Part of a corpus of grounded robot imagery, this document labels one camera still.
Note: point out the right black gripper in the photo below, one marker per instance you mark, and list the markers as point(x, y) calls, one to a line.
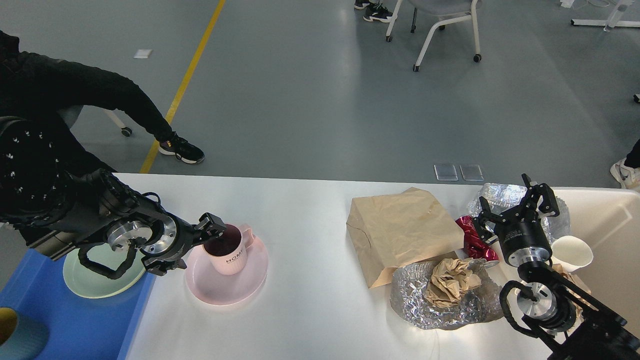
point(521, 240)

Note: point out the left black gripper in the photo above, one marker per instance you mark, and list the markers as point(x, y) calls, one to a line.
point(172, 240)

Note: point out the pink HOME mug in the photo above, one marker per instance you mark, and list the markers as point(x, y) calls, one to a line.
point(228, 253)

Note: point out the dark teal cup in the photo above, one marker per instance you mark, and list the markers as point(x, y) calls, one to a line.
point(21, 336)

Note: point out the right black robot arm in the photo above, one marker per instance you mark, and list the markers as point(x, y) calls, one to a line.
point(543, 304)

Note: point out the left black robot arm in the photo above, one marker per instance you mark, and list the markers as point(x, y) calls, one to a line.
point(105, 220)

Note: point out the back crumpled foil container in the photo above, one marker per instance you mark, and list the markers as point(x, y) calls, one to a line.
point(504, 196)

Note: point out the pink plate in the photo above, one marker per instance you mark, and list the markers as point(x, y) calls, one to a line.
point(213, 288)

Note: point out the crushed red can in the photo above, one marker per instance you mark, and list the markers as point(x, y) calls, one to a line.
point(474, 247)

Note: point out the right floor socket cover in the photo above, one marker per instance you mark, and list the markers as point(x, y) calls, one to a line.
point(471, 173)

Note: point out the floor socket cover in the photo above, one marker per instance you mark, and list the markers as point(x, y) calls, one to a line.
point(446, 172)
point(471, 173)

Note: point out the white paper cup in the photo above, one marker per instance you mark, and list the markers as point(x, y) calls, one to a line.
point(571, 253)

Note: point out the left floor socket cover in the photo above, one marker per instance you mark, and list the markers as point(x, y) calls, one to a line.
point(446, 172)

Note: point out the white plastic bin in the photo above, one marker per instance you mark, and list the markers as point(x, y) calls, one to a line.
point(607, 220)

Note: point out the crumpled brown paper ball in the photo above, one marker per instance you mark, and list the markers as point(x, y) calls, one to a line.
point(450, 280)

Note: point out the black sneaker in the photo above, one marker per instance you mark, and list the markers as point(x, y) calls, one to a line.
point(178, 147)

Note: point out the light green plate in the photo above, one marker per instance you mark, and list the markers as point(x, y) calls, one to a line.
point(88, 284)

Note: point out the white sneaker at right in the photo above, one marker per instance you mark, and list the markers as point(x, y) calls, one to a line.
point(627, 177)

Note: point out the crumpled brown paper scrap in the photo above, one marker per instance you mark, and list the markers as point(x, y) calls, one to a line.
point(575, 280)

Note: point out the front crumpled foil tray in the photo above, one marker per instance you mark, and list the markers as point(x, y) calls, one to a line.
point(408, 299)

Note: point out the brown paper bag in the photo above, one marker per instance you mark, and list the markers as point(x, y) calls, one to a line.
point(390, 231)

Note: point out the blue plastic tray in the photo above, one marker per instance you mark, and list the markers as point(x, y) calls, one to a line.
point(79, 328)

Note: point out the seated person in black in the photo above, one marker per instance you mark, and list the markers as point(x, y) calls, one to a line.
point(36, 87)

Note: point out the white stand base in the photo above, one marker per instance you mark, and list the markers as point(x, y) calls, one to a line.
point(614, 19)

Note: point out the black sneakers at top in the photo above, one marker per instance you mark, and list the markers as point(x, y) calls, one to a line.
point(374, 11)

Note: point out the white frame office chair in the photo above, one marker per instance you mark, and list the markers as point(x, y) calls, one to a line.
point(447, 12)

